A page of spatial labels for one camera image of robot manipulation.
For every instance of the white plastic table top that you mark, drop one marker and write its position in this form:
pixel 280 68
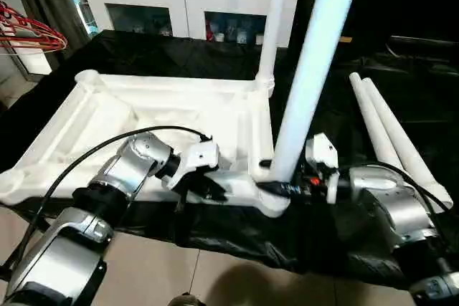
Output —
pixel 107 112

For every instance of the white plastic table leg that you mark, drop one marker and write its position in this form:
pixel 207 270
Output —
pixel 315 62
pixel 272 19
pixel 409 148
pixel 380 127

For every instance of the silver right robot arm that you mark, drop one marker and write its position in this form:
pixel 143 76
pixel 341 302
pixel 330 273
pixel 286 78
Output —
pixel 394 209

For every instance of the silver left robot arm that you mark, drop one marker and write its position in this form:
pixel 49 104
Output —
pixel 122 177

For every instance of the small tan block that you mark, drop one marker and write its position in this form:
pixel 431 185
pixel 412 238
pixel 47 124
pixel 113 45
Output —
pixel 345 39

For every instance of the black flat bar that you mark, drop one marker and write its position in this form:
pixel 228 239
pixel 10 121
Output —
pixel 427 42

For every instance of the black work mat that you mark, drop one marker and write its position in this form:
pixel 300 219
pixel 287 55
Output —
pixel 50 69

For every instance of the black folding table frame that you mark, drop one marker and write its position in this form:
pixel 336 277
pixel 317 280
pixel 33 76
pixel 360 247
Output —
pixel 8 271

